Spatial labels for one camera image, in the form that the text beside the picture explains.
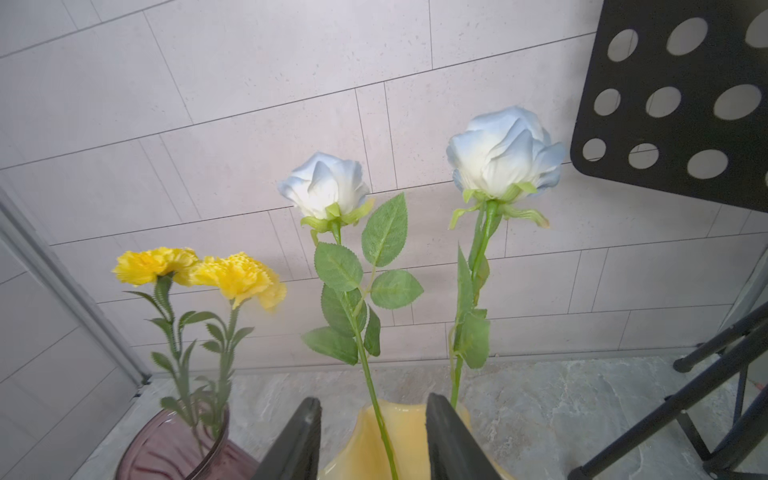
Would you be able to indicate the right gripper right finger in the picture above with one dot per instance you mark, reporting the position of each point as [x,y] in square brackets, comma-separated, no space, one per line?
[453,452]

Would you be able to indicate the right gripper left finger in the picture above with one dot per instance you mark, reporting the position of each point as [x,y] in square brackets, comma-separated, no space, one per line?
[295,453]

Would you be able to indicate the yellow carnation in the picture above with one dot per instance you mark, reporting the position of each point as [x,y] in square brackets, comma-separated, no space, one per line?
[239,278]
[159,267]

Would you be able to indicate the white rose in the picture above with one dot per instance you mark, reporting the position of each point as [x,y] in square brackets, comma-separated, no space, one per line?
[355,243]
[501,158]

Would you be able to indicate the yellow glass vase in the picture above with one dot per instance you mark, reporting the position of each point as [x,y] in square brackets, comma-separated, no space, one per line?
[364,455]

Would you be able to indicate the purple glass vase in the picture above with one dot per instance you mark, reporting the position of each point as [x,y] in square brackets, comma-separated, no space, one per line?
[166,448]

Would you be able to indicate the black music stand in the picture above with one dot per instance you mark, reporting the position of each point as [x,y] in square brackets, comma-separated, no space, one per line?
[675,101]

